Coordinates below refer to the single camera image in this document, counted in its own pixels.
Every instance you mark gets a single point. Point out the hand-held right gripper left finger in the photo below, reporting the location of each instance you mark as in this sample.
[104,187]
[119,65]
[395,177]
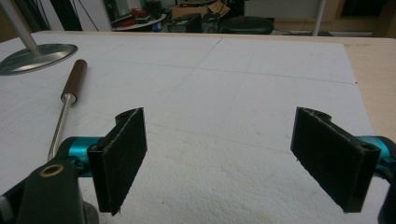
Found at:
[120,161]

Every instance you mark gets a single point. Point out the black box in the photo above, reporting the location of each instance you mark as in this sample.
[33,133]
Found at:
[211,24]
[185,24]

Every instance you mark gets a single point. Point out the black round seat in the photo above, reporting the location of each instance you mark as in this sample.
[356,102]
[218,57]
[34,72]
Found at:
[249,25]

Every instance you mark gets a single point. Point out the white pole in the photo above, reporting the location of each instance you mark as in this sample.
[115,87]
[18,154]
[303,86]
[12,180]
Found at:
[319,18]

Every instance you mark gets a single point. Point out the white round table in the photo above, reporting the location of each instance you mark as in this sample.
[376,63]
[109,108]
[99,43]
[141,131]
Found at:
[140,25]

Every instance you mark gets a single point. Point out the cardboard box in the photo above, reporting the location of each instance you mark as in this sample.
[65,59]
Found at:
[186,11]

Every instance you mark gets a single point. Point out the white foam sheet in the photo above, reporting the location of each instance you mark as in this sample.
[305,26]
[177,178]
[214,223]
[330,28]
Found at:
[218,93]

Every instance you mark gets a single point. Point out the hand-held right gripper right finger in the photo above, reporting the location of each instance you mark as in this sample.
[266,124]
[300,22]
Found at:
[333,161]

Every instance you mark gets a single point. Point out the metal stand with round base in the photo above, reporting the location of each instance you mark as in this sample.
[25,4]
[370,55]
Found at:
[37,57]

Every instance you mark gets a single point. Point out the red object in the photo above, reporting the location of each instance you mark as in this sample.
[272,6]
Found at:
[137,13]

